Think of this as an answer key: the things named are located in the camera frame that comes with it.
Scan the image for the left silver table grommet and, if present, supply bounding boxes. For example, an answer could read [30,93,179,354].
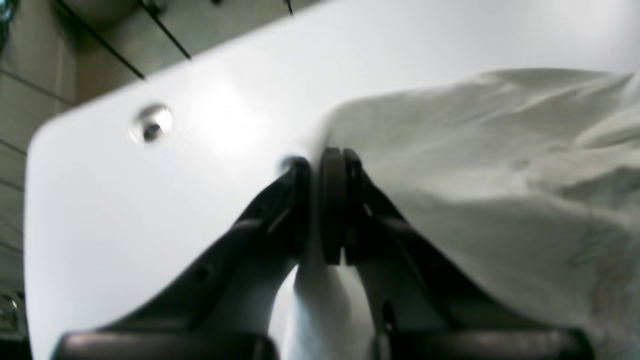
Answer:
[128,104,174,145]

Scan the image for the white cartoon print T-shirt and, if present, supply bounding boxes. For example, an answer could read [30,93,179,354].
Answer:
[285,67,640,360]

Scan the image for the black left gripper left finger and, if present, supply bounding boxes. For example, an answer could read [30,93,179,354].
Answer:
[52,157,312,360]

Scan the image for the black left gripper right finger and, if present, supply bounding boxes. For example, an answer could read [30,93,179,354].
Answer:
[320,148,595,360]

